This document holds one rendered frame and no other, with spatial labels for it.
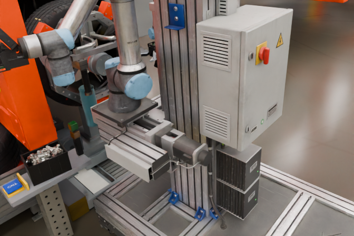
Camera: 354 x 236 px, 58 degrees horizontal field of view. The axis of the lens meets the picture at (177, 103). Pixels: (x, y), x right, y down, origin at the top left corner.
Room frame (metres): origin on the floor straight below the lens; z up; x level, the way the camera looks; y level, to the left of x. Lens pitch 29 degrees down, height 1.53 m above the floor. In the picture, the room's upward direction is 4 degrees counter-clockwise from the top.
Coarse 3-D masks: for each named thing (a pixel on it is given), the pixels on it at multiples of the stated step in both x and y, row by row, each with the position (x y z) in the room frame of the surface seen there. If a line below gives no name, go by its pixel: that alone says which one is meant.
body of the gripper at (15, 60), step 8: (0, 48) 0.96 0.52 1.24; (8, 48) 0.98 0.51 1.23; (16, 48) 0.99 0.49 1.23; (24, 48) 0.99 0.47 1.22; (0, 56) 0.95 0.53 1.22; (8, 56) 0.98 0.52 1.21; (16, 56) 0.99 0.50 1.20; (24, 56) 0.99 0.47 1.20; (0, 64) 0.95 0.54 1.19; (8, 64) 0.95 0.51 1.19; (16, 64) 0.98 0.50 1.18; (24, 64) 0.99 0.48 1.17; (0, 72) 0.94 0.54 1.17
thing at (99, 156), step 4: (104, 148) 1.93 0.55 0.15; (96, 152) 1.88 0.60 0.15; (100, 152) 1.89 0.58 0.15; (104, 152) 1.87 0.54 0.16; (88, 156) 1.84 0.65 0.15; (92, 156) 1.84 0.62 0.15; (96, 156) 1.82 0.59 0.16; (100, 156) 1.84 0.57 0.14; (104, 156) 1.86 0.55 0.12; (92, 160) 1.80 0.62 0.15; (96, 160) 1.82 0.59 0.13; (100, 160) 1.84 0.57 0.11; (92, 164) 1.80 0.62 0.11; (96, 164) 1.82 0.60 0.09; (88, 168) 1.77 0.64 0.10
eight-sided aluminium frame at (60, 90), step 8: (96, 16) 1.93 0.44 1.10; (104, 16) 1.97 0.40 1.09; (104, 24) 2.02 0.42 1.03; (48, 72) 1.73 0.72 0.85; (48, 80) 1.74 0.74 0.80; (56, 88) 1.70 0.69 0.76; (64, 88) 1.73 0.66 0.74; (104, 88) 1.96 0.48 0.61; (72, 96) 1.76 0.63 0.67; (96, 96) 1.88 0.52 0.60; (104, 96) 1.90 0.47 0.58
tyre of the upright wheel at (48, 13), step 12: (60, 0) 2.09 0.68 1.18; (72, 0) 2.10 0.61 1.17; (36, 12) 1.97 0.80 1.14; (48, 12) 1.89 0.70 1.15; (60, 12) 1.88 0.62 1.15; (36, 24) 1.85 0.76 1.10; (48, 24) 1.82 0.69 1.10; (36, 60) 1.74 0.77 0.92; (48, 84) 1.76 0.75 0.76; (48, 96) 1.77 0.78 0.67; (60, 96) 1.79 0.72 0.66
